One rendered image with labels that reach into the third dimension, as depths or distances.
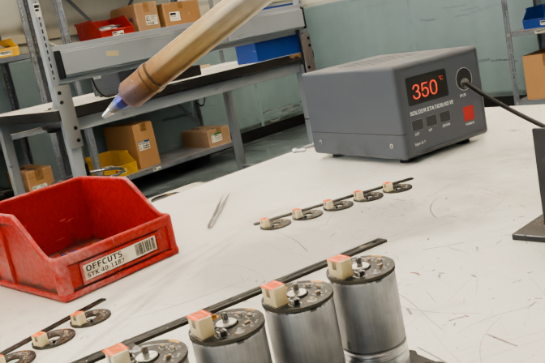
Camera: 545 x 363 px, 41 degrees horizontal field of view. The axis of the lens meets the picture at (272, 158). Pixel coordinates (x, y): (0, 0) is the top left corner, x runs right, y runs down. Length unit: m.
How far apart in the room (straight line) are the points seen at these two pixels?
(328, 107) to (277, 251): 0.29
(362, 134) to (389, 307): 0.48
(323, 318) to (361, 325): 0.02
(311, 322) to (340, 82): 0.51
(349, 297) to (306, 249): 0.24
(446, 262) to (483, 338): 0.10
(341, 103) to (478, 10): 4.81
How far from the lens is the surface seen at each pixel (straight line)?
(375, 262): 0.27
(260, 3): 0.18
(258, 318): 0.24
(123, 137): 4.99
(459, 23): 5.63
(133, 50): 2.91
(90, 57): 2.81
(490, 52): 5.53
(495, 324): 0.36
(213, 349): 0.23
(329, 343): 0.25
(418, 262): 0.44
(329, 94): 0.76
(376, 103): 0.70
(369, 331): 0.26
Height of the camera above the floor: 0.90
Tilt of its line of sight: 10 degrees down
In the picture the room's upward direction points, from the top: 11 degrees counter-clockwise
